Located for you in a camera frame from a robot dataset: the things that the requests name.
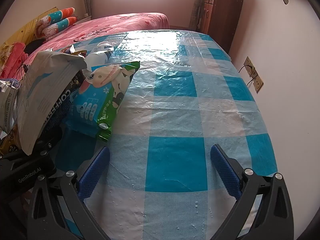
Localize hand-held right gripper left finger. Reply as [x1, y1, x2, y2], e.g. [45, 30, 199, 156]
[27, 146, 112, 240]

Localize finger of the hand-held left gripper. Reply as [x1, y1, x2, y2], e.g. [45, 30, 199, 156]
[31, 140, 54, 157]

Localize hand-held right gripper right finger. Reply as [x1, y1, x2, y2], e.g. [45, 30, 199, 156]
[210, 144, 294, 240]

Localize black coffee packet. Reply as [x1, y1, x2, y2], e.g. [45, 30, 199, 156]
[42, 69, 85, 137]

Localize large grey-white packaging bag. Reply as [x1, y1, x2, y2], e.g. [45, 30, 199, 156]
[17, 51, 87, 155]

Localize yellow packet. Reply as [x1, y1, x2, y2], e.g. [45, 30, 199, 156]
[0, 130, 22, 157]

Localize silver foil packet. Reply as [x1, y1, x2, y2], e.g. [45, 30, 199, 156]
[0, 79, 22, 133]

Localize green cow-print snack bag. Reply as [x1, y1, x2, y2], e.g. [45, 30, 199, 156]
[62, 61, 140, 143]

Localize blue checked plastic tablecloth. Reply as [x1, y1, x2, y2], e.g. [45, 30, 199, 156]
[54, 29, 278, 240]

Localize pink plush pillow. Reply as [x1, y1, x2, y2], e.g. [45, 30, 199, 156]
[0, 42, 28, 79]

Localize black cloth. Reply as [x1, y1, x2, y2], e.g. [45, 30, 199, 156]
[25, 39, 47, 54]

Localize white plastic bag blue print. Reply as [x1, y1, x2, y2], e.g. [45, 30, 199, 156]
[86, 42, 115, 71]

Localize yellow wooden headboard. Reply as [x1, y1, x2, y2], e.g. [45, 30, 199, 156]
[0, 7, 59, 53]

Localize cartoon print pillow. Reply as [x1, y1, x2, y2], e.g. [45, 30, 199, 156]
[35, 7, 77, 29]
[41, 17, 78, 40]

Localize bed with pink blanket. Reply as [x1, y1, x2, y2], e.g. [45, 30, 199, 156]
[0, 12, 168, 80]

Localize brown wooden cabinet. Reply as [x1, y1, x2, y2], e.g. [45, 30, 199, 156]
[200, 0, 245, 53]

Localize black charging cables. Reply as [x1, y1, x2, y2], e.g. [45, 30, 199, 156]
[14, 55, 28, 80]

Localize beige wall socket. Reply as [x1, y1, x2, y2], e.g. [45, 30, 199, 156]
[244, 56, 256, 77]
[252, 74, 264, 93]

